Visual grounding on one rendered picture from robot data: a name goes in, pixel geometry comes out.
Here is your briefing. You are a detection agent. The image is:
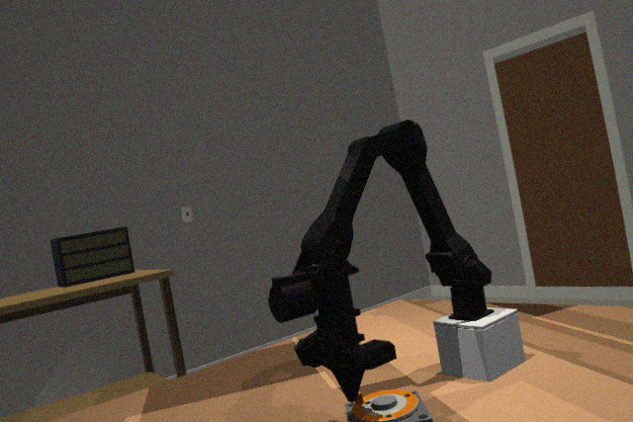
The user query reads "orange round plate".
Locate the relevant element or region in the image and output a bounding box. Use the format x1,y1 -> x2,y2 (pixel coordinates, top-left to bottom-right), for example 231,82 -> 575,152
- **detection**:
351,389 -> 418,422

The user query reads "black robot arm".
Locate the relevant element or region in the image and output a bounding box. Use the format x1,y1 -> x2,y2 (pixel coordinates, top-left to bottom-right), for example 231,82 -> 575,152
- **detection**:
268,120 -> 494,368

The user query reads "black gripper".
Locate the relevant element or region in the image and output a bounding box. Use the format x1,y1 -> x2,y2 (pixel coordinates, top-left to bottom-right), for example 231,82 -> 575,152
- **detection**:
314,303 -> 397,402

